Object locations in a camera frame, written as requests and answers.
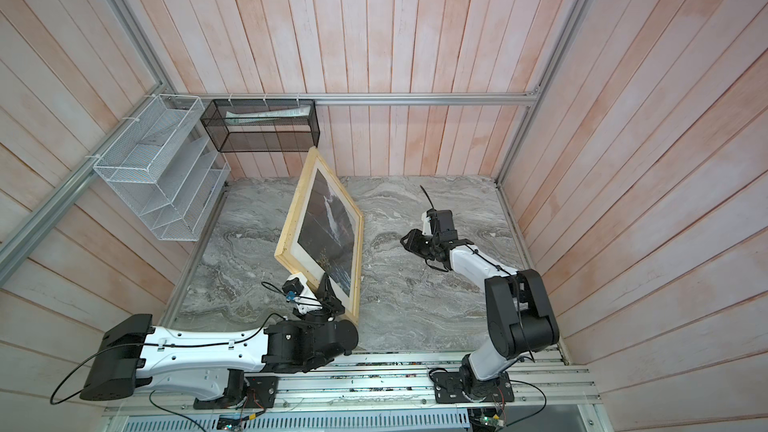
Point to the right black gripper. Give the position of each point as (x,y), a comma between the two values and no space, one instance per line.
(413,242)

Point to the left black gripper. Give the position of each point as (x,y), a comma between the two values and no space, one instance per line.
(328,298)

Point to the white photo mat board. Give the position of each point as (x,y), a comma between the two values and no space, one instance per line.
(306,192)

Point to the waterfall landscape photo print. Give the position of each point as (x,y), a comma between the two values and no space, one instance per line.
(327,234)

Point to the light wooden picture frame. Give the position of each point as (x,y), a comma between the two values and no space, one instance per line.
(288,234)

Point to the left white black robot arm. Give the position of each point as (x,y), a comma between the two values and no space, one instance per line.
(211,366)

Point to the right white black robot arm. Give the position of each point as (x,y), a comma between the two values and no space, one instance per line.
(520,318)

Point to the aluminium slotted base rails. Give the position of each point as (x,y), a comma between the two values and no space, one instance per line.
(390,392)

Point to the paper sheet inside black basket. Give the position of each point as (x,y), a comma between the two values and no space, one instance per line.
(269,120)

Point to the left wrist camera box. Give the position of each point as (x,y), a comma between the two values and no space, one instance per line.
(292,290)

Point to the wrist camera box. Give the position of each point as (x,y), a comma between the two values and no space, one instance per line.
(292,290)
(442,225)

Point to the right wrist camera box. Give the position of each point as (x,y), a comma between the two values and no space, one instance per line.
(442,225)

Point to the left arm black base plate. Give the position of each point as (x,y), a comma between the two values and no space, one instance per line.
(252,393)

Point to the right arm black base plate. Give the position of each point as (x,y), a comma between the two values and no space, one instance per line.
(462,387)

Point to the black wire mesh basket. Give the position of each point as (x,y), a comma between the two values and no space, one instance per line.
(229,140)

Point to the white wire mesh shelf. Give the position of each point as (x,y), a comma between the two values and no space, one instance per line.
(170,177)

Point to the aluminium wall rail frame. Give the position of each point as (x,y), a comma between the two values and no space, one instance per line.
(70,74)

